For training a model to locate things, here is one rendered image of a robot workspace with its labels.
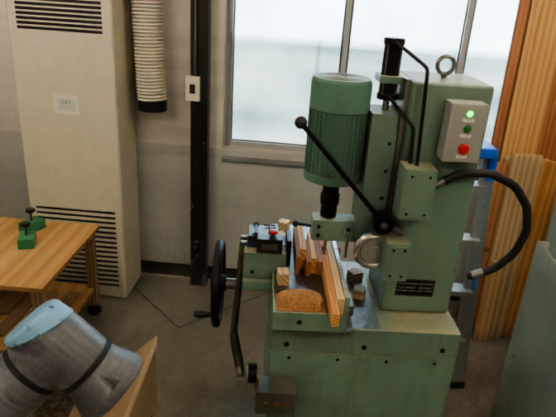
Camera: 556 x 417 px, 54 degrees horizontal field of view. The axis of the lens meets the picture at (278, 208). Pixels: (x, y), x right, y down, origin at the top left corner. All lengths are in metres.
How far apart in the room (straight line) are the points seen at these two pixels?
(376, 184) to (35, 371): 1.02
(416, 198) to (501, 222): 1.51
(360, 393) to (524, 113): 1.76
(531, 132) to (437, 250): 1.46
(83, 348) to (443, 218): 1.04
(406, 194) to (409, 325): 0.43
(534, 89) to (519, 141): 0.26
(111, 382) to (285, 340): 0.55
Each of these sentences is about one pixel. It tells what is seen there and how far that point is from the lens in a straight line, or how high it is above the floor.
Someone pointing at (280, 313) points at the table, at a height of 0.89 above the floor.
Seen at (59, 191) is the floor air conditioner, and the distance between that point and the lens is 3.15.
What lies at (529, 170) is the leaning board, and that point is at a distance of 2.96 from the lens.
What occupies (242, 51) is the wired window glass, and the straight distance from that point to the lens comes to 3.06.
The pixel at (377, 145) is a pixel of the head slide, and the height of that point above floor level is 1.33.
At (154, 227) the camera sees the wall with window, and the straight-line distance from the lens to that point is 3.38.
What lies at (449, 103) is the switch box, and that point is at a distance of 1.52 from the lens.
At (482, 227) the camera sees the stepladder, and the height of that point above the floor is 0.80.
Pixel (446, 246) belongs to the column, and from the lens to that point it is 1.71.
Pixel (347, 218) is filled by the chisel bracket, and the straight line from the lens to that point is 1.72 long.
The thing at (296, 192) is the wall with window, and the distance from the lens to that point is 3.14.
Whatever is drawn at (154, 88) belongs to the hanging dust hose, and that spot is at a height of 1.21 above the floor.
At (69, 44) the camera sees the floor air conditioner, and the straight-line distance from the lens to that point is 2.92.
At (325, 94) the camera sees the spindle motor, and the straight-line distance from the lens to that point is 1.53.
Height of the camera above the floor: 1.73
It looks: 22 degrees down
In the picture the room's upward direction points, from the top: 4 degrees clockwise
